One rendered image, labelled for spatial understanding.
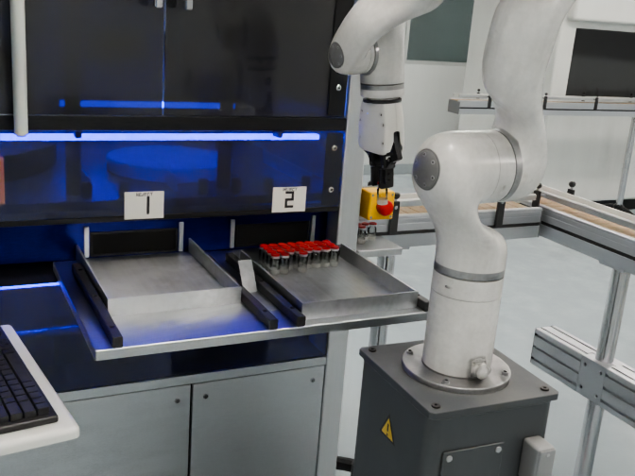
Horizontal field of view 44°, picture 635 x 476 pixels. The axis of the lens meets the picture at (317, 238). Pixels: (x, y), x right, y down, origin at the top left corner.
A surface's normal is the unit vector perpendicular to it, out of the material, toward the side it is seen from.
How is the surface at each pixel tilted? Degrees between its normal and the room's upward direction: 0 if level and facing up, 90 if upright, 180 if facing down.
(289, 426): 90
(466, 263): 90
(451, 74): 90
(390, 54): 89
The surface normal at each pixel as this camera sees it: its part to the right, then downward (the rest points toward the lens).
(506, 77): -0.42, 0.50
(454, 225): -0.60, 0.64
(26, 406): 0.07, -0.96
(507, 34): -0.68, 0.21
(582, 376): -0.90, 0.06
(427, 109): 0.43, 0.28
